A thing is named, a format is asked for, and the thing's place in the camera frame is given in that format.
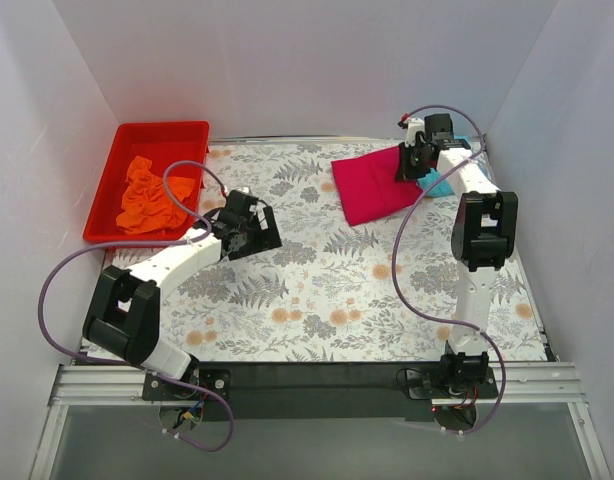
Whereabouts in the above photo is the magenta t shirt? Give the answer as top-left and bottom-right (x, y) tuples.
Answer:
(331, 146), (422, 227)

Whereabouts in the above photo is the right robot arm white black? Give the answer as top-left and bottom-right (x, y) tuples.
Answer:
(395, 112), (518, 398)

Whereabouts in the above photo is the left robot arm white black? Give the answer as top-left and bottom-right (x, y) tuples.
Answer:
(83, 190), (282, 400)

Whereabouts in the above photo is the folded cyan t shirt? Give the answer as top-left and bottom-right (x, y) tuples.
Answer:
(415, 133), (497, 198)

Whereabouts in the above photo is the orange t shirt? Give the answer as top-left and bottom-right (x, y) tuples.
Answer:
(116, 156), (188, 235)

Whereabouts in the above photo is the red plastic bin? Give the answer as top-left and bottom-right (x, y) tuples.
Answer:
(83, 121), (210, 244)

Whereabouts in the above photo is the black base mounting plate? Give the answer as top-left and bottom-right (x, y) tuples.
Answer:
(141, 361), (498, 423)

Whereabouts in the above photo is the aluminium frame rail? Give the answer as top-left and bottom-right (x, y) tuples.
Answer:
(31, 362), (611, 479)

